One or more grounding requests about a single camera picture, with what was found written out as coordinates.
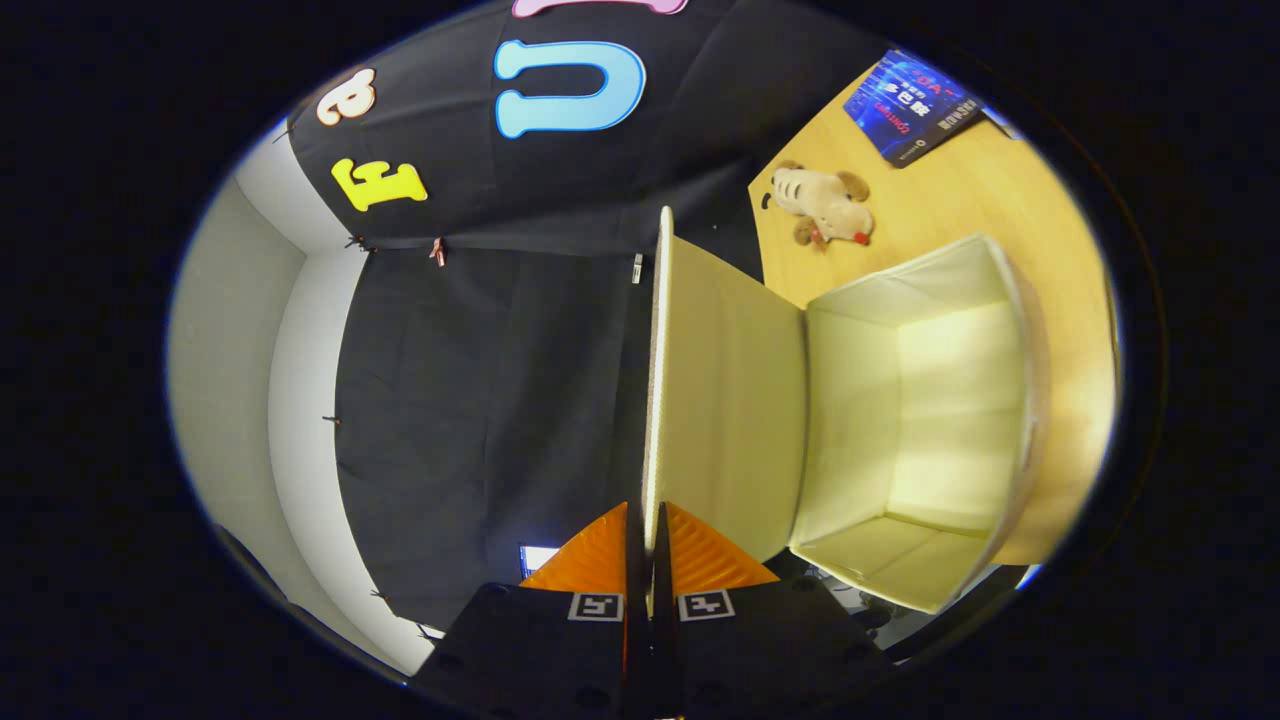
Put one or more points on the black backdrop cloth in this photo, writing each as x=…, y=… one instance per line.
x=470, y=380

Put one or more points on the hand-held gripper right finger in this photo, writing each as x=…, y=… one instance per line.
x=760, y=640

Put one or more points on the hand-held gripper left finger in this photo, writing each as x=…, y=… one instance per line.
x=540, y=650

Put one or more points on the dark blue book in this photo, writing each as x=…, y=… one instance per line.
x=910, y=105

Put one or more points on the red clip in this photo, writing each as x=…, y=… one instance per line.
x=438, y=252

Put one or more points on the beige plush dog toy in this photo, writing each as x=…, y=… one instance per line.
x=825, y=200

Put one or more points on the beige fabric storage box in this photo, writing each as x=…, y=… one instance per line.
x=920, y=420

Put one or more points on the computer screen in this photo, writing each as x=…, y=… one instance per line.
x=538, y=560

